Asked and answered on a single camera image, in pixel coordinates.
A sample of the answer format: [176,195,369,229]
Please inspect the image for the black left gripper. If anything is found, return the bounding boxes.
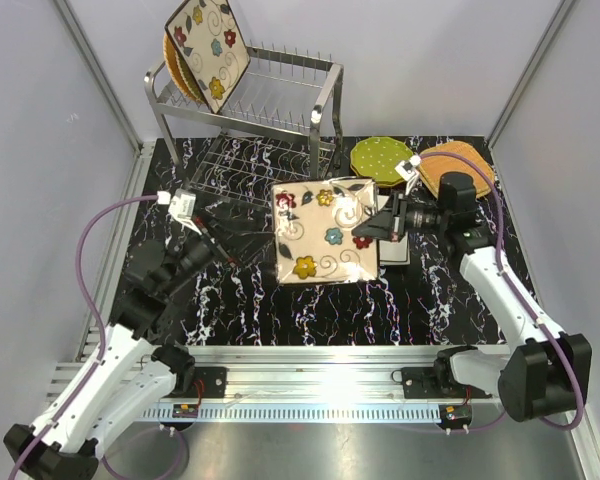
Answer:
[159,206,274,297]

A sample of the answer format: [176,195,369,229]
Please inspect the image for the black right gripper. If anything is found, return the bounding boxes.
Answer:
[354,190,450,242]

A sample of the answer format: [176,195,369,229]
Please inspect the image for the cream square plate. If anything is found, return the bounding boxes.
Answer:
[377,192,410,266]

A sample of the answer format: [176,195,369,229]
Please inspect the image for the fruit pattern square plate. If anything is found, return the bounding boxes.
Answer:
[271,177,379,285]

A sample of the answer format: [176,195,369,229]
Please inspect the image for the green polka dot plate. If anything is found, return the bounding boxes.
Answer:
[350,137,413,187]

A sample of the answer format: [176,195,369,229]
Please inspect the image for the woven wicker plate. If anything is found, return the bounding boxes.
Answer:
[419,140,495,198]
[163,34,202,105]

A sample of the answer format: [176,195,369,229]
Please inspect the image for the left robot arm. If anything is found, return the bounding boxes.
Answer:
[3,214,271,479]

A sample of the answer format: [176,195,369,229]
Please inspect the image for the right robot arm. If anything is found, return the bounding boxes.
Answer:
[354,172,592,431]

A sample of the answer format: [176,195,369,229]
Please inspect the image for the stainless steel dish rack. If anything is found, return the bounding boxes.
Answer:
[144,44,344,208]

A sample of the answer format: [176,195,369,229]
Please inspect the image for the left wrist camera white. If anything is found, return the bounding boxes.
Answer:
[157,189,201,234]

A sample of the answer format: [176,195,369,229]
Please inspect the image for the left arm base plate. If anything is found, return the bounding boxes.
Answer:
[171,366,228,400]

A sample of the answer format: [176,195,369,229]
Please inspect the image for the aluminium frame rail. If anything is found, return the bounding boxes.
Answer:
[47,345,510,429]

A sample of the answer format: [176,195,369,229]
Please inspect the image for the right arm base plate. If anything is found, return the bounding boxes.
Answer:
[391,366,492,401]

